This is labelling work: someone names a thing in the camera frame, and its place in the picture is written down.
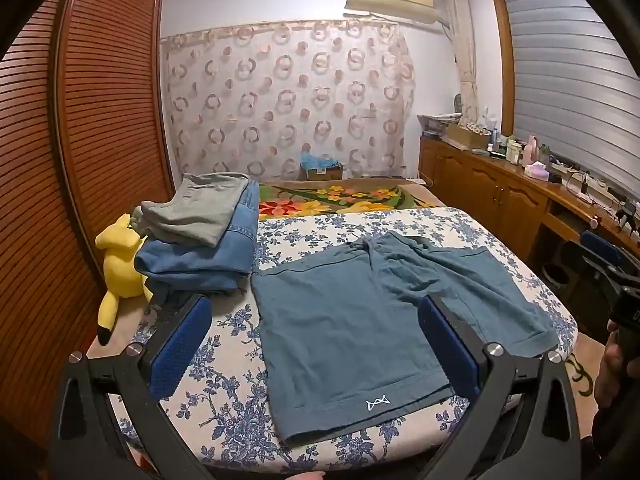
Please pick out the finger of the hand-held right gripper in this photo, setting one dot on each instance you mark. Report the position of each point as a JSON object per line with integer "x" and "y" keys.
{"x": 597, "y": 242}
{"x": 620, "y": 280}

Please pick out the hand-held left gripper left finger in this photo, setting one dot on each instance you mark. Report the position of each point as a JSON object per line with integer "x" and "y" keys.
{"x": 175, "y": 355}

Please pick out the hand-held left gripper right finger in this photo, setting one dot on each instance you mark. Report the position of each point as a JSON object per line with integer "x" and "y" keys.
{"x": 450, "y": 355}

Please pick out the teal shorts pants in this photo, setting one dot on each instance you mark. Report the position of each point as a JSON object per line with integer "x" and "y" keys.
{"x": 340, "y": 330}

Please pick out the person's right forearm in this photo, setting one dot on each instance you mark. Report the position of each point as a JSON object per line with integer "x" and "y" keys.
{"x": 617, "y": 440}

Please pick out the folded grey-green pants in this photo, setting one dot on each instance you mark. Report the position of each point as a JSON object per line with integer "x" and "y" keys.
{"x": 200, "y": 210}

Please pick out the person's right hand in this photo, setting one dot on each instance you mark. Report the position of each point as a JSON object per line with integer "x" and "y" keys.
{"x": 611, "y": 360}

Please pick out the folded blue denim jeans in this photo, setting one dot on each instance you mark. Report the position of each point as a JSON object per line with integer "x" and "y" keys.
{"x": 200, "y": 265}

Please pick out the pink tissue box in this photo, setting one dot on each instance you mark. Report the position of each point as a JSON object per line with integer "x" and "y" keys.
{"x": 536, "y": 171}

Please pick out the yellow plush toy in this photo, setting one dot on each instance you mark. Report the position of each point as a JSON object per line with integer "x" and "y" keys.
{"x": 120, "y": 270}

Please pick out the pink bottle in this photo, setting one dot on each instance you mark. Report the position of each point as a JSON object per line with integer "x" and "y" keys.
{"x": 530, "y": 152}

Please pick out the white bottle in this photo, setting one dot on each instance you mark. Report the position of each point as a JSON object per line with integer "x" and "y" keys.
{"x": 514, "y": 151}

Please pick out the wooden sideboard cabinet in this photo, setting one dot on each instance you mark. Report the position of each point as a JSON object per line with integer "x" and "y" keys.
{"x": 480, "y": 185}

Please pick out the open flat cardboard box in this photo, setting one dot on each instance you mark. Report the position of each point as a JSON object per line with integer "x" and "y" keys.
{"x": 465, "y": 137}

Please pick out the small grey fan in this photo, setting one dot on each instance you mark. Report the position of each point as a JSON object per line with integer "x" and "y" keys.
{"x": 458, "y": 104}

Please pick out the stack of papers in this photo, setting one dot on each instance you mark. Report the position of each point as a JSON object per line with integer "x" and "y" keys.
{"x": 437, "y": 124}

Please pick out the bed with floral sheet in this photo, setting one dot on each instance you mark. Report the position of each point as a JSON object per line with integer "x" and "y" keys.
{"x": 325, "y": 200}

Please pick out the tied beige curtain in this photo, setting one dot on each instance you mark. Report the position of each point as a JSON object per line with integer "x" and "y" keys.
{"x": 465, "y": 50}

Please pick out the wooden louvered wardrobe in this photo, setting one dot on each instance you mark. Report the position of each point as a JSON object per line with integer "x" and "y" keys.
{"x": 75, "y": 135}

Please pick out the sheer curtain with circle print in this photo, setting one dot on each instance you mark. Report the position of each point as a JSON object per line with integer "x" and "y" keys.
{"x": 290, "y": 100}

